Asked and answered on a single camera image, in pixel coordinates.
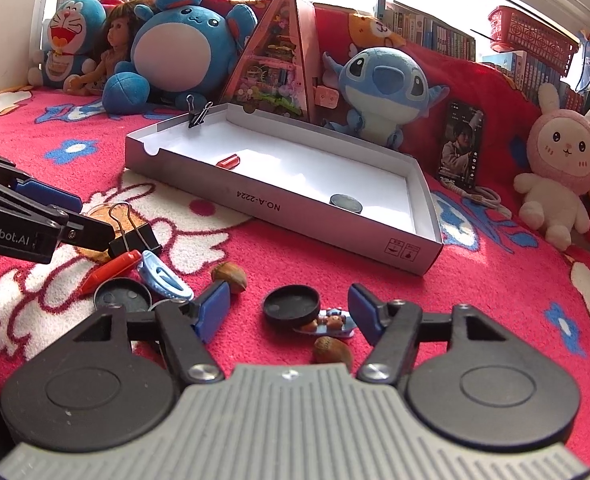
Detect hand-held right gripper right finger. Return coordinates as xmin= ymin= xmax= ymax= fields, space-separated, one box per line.
xmin=347 ymin=282 xmax=508 ymax=385

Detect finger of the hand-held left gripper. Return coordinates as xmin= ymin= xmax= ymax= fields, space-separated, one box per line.
xmin=0 ymin=145 xmax=83 ymax=213
xmin=50 ymin=209 xmax=116 ymax=252

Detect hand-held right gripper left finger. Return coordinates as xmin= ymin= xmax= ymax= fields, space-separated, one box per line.
xmin=72 ymin=280 xmax=232 ymax=385

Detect blue bear hair clip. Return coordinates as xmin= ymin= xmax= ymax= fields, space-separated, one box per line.
xmin=295 ymin=308 xmax=358 ymax=337

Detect brown hazelnut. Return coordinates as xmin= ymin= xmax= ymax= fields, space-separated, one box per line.
xmin=211 ymin=262 xmax=248 ymax=295
xmin=312 ymin=336 xmax=354 ymax=366

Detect large black binder clip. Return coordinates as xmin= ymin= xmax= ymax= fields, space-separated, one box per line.
xmin=107 ymin=202 xmax=163 ymax=261

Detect black round lid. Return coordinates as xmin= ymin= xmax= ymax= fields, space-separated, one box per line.
xmin=262 ymin=285 xmax=321 ymax=330
xmin=329 ymin=194 xmax=363 ymax=215
xmin=94 ymin=278 xmax=152 ymax=313

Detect grey cardboard box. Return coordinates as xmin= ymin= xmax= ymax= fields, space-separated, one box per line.
xmin=125 ymin=102 xmax=443 ymax=276

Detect light blue hair clip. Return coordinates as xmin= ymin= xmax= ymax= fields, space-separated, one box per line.
xmin=139 ymin=250 xmax=195 ymax=303

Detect pink printed blanket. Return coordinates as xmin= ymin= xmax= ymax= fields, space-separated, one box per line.
xmin=0 ymin=85 xmax=590 ymax=461

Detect blue robot cat plush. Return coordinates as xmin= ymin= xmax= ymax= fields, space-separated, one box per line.
xmin=27 ymin=0 xmax=106 ymax=92

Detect small black binder clip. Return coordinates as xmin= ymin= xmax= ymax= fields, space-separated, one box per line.
xmin=186 ymin=94 xmax=215 ymax=128

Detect brown-haired doll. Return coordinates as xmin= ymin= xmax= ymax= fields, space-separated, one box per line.
xmin=65 ymin=2 xmax=143 ymax=96

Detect black smartphone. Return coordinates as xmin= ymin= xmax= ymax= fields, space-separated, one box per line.
xmin=436 ymin=100 xmax=487 ymax=192

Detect round blue plush toy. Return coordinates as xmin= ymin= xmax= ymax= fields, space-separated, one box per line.
xmin=102 ymin=0 xmax=258 ymax=116

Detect blue alien plush toy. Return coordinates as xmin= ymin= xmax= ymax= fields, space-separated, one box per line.
xmin=321 ymin=46 xmax=450 ymax=151

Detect pink bunny plush toy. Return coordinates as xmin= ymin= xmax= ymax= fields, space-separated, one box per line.
xmin=512 ymin=82 xmax=590 ymax=252

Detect pink triangular dollhouse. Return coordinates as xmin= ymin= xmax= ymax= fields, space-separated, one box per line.
xmin=218 ymin=0 xmax=321 ymax=123

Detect row of books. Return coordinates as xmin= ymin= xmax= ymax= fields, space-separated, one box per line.
xmin=375 ymin=0 xmax=590 ymax=126

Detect red plastic basket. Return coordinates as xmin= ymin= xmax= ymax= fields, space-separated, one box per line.
xmin=488 ymin=6 xmax=580 ymax=71

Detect white charging cable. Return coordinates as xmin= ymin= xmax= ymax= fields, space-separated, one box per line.
xmin=440 ymin=177 xmax=513 ymax=218

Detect small pink switch box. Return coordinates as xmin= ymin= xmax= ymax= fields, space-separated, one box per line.
xmin=314 ymin=85 xmax=340 ymax=109

